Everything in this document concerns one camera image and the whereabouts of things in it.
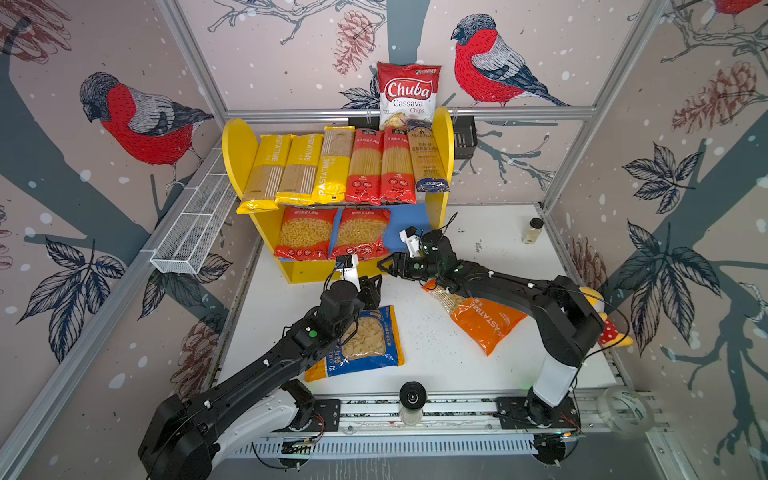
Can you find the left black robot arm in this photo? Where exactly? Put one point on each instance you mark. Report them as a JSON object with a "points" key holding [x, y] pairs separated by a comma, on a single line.
{"points": [[184, 436]]}

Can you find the orange pastatime pasta bag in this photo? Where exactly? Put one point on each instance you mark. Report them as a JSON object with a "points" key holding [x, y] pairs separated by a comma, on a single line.
{"points": [[487, 323]]}

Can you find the clear tape roll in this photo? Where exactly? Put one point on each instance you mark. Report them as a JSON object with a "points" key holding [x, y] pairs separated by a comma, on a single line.
{"points": [[624, 411]]}

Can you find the dark spaghetti pack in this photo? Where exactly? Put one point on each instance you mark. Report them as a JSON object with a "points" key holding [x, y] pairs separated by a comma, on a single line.
{"points": [[429, 172]]}

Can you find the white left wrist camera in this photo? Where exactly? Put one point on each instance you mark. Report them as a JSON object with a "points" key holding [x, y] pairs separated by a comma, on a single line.
{"points": [[347, 266]]}

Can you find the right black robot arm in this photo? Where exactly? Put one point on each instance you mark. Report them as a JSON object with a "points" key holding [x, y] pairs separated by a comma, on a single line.
{"points": [[569, 326]]}

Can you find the white wire mesh basket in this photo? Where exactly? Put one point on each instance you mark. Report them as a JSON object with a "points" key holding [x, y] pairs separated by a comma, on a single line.
{"points": [[190, 239]]}

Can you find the red noodle bag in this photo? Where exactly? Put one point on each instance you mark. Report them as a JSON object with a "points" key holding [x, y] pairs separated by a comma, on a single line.
{"points": [[361, 232]]}

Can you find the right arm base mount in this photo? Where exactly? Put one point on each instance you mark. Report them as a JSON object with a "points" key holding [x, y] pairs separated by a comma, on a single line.
{"points": [[529, 412]]}

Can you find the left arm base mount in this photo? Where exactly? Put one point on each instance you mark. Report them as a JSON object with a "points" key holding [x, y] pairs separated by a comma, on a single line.
{"points": [[312, 414]]}

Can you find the yellow spaghetti pack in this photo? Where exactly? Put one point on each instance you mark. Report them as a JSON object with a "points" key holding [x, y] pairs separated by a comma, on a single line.
{"points": [[266, 174], [298, 178], [333, 167]]}

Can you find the red spaghetti pack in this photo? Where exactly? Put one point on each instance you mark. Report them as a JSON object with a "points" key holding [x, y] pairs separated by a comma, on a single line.
{"points": [[397, 176], [364, 176]]}

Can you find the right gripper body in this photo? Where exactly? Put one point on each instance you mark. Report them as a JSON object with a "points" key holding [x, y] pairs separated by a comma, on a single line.
{"points": [[419, 270]]}

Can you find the red macaroni bag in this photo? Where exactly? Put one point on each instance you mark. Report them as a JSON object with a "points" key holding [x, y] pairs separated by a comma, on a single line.
{"points": [[305, 234]]}

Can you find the black wall basket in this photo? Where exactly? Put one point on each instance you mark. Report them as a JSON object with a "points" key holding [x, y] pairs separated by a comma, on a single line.
{"points": [[464, 128]]}

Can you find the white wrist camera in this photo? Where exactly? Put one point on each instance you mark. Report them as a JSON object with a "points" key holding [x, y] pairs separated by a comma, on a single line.
{"points": [[411, 237], [347, 266]]}

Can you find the small spice bottle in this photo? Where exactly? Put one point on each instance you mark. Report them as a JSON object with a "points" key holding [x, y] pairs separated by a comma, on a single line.
{"points": [[533, 231]]}

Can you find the yellow plush toy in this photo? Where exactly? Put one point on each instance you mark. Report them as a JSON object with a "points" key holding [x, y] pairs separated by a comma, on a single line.
{"points": [[611, 335]]}

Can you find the black round camera knob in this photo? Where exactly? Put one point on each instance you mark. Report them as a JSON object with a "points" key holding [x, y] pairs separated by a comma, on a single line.
{"points": [[412, 395]]}

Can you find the yellow shelf unit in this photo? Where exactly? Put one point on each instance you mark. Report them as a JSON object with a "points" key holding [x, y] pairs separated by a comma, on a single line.
{"points": [[240, 145]]}

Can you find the blue shell pasta bag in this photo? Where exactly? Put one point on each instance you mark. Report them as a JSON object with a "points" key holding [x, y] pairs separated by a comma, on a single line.
{"points": [[370, 343]]}

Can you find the Chuba cassava chips bag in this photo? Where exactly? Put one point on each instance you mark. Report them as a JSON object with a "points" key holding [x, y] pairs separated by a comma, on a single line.
{"points": [[407, 93]]}

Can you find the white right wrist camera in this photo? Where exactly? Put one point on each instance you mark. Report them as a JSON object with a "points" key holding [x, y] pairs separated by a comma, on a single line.
{"points": [[411, 237]]}

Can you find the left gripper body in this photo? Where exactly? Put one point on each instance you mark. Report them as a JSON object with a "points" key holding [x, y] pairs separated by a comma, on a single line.
{"points": [[368, 297]]}

